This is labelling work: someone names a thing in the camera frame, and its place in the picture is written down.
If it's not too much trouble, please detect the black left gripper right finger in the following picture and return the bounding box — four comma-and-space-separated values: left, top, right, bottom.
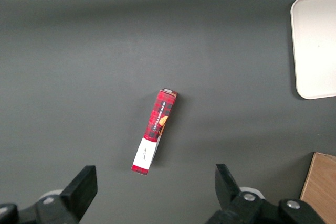
207, 164, 326, 224

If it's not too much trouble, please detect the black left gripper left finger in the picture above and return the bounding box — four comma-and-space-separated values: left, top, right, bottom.
0, 165, 98, 224

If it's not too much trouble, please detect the beige plastic tray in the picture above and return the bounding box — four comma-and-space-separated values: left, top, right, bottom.
290, 0, 336, 100

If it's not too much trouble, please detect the wooden two-drawer cabinet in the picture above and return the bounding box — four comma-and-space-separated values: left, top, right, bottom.
299, 152, 336, 224

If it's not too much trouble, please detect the red tartan shortbread box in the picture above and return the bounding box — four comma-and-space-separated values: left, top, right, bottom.
131, 87, 179, 177

